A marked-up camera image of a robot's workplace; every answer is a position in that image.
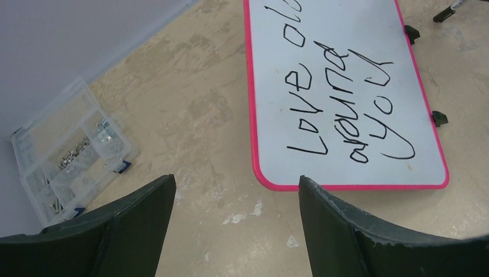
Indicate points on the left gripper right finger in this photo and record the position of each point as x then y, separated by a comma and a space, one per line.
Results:
344, 240

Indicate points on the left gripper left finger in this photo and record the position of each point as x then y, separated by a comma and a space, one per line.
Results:
122, 238

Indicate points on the white whiteboard marker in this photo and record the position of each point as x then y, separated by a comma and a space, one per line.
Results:
448, 12

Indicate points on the clear plastic screw box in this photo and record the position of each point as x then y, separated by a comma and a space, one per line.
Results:
69, 153

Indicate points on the red framed whiteboard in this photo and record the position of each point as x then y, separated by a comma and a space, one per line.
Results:
335, 95

